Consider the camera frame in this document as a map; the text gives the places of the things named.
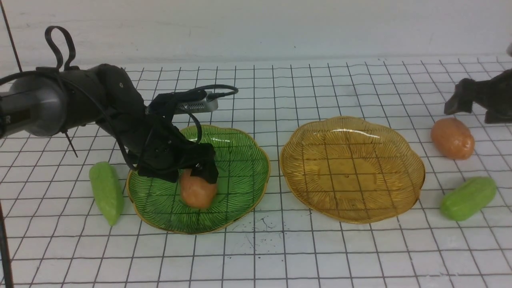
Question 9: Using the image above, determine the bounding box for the orange potato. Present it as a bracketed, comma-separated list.
[178, 169, 218, 209]
[430, 117, 475, 160]

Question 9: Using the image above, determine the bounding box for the black cable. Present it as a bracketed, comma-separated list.
[0, 26, 239, 168]

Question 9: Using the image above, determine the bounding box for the green plastic plate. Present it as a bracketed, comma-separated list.
[126, 125, 270, 234]

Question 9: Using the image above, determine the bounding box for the white grid tablecloth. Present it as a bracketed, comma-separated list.
[0, 56, 511, 288]

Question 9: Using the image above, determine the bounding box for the green gourd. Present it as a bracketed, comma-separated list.
[88, 162, 124, 226]
[440, 176, 497, 221]

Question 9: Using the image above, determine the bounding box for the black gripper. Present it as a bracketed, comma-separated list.
[132, 120, 219, 184]

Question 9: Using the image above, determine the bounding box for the amber plastic plate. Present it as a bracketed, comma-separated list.
[280, 116, 426, 224]

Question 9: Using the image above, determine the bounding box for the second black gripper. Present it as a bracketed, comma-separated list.
[444, 69, 512, 124]

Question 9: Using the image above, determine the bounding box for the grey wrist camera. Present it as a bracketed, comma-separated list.
[174, 90, 219, 114]

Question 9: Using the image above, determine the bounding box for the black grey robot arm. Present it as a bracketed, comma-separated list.
[1, 64, 238, 184]

